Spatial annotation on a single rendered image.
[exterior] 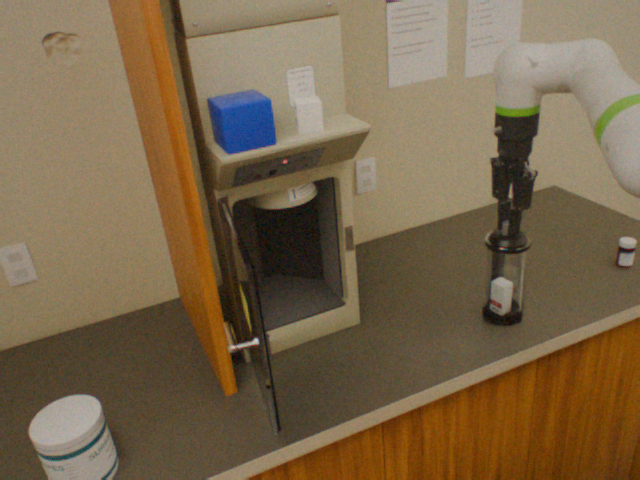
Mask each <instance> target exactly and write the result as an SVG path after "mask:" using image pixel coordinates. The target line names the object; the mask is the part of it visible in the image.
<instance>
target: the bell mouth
mask: <svg viewBox="0 0 640 480"><path fill-rule="evenodd" d="M317 191H318V190H317V188H316V186H315V184H314V183H313V182H310V183H306V184H302V185H299V186H295V187H291V188H287V189H283V190H279V191H275V192H271V193H267V194H263V195H259V196H255V197H251V198H247V199H245V201H246V202H247V203H248V204H249V205H251V206H253V207H255V208H259V209H268V210H277V209H286V208H292V207H296V206H299V205H302V204H304V203H306V202H308V201H310V200H311V199H313V198H314V197H315V196H316V194H317Z"/></svg>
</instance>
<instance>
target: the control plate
mask: <svg viewBox="0 0 640 480"><path fill-rule="evenodd" d="M324 149H325V147H322V148H317V150H313V151H309V152H305V153H300V154H296V155H292V156H288V157H283V158H279V159H275V160H271V161H266V162H262V163H258V164H253V165H249V166H245V167H241V168H237V169H236V174H235V178H234V183H233V187H237V186H241V185H245V184H249V183H254V182H258V181H262V180H266V179H270V178H274V177H278V176H282V175H286V174H290V173H294V172H299V171H303V170H307V169H311V168H315V167H316V166H317V164H318V162H319V160H320V158H321V156H322V154H323V152H324ZM304 156H306V158H305V159H301V158H302V157H304ZM283 161H287V162H286V163H284V164H283V163H282V162H283ZM304 164H308V165H307V167H306V166H304ZM295 166H298V167H297V169H295V168H294V167H295ZM284 169H287V170H286V171H287V172H285V171H283V170H284ZM273 170H277V171H276V174H275V175H274V176H270V177H268V175H269V172H270V171H273ZM257 175H261V176H262V177H261V178H260V179H255V177H256V176H257ZM243 179H247V180H246V181H242V180H243ZM233 187H232V188H233Z"/></svg>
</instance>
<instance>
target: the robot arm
mask: <svg viewBox="0 0 640 480"><path fill-rule="evenodd" d="M493 77H494V82H495V89H496V110H495V129H492V132H493V133H494V135H495V136H496V137H497V138H498V145H497V152H498V154H499V156H496V157H493V158H490V159H489V160H490V164H491V188H492V189H491V195H492V197H493V198H494V197H495V198H496V201H497V202H498V205H497V207H498V208H497V213H498V218H497V229H498V230H500V229H502V222H503V221H505V220H509V227H508V236H514V235H517V233H519V232H520V224H521V220H522V212H523V210H525V209H528V208H530V205H531V199H532V193H533V187H534V181H535V178H536V177H537V175H538V171H537V170H534V171H533V170H532V169H531V168H530V167H529V160H528V157H529V155H530V154H531V152H532V145H533V138H534V137H536V136H537V134H538V123H539V120H540V111H541V100H542V97H543V96H544V95H545V94H551V93H573V95H574V97H575V98H576V99H577V101H578V102H580V103H581V105H582V107H583V108H584V110H585V112H586V114H587V116H588V118H589V121H590V123H591V126H592V130H593V134H594V138H596V139H597V141H598V144H599V147H600V150H601V152H602V155H603V157H604V159H605V161H606V163H607V165H608V167H609V169H610V171H611V173H612V175H613V176H614V178H615V180H616V182H617V183H618V185H619V186H620V187H621V188H622V189H623V190H624V191H625V192H627V193H628V194H630V195H631V196H634V197H637V198H639V199H640V84H638V83H637V82H636V81H635V80H634V79H632V78H631V77H630V75H629V74H628V73H627V72H626V71H625V69H624V68H623V67H622V66H621V64H620V62H619V60H618V58H617V56H616V54H615V52H614V50H613V48H612V47H611V46H610V45H609V44H608V43H606V42H604V41H602V40H598V39H583V40H577V41H570V42H561V43H534V44H533V42H532V43H519V44H515V45H512V46H509V47H508V48H506V49H505V50H504V51H503V52H502V53H501V54H500V55H499V56H498V58H497V59H496V62H495V64H494V68H493ZM596 139H595V141H596ZM511 183H512V194H513V207H512V208H511V201H510V199H511V198H510V197H509V193H510V188H511ZM497 190H498V191H497ZM496 191H497V192H496Z"/></svg>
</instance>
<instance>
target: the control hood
mask: <svg viewBox="0 0 640 480"><path fill-rule="evenodd" d="M322 120H323V131H317V132H309V133H301V134H299V132H298V130H297V127H296V124H292V125H287V126H282V127H278V128H275V134H276V142H277V143H276V144H274V145H270V146H265V147H261V148H256V149H252V150H247V151H243V152H239V153H234V154H227V153H226V152H225V151H224V150H223V149H222V148H221V147H220V146H219V145H218V144H217V143H216V142H215V141H213V142H208V143H207V144H206V147H207V152H208V158H209V163H210V168H211V174H212V179H213V185H214V189H215V190H216V191H218V192H221V191H225V190H229V189H233V188H237V187H241V186H245V185H250V184H254V183H258V182H262V181H266V180H270V179H274V178H278V177H282V176H286V175H290V174H294V173H298V172H294V173H290V174H286V175H282V176H278V177H274V178H270V179H266V180H262V181H258V182H254V183H249V184H245V185H241V186H237V187H233V183H234V178H235V174H236V169H237V168H241V167H245V166H249V165H253V164H258V163H262V162H266V161H271V160H275V159H279V158H283V157H288V156H292V155H296V154H300V153H305V152H309V151H313V150H317V148H322V147H325V149H324V152H323V154H322V156H321V158H320V160H319V162H318V164H317V166H316V167H315V168H319V167H323V166H327V165H331V164H335V163H339V162H343V161H347V160H351V159H353V157H354V156H355V154H356V152H357V151H358V149H359V147H360V146H361V144H362V142H363V141H364V139H365V137H366V136H367V134H369V132H370V131H371V129H372V125H370V124H369V123H367V122H364V121H361V120H359V119H357V118H355V117H353V116H351V115H349V114H347V113H343V114H338V115H333V116H329V117H324V118H322ZM315 168H311V169H315ZM311 169H307V170H311ZM307 170H303V171H307ZM232 187H233V188H232Z"/></svg>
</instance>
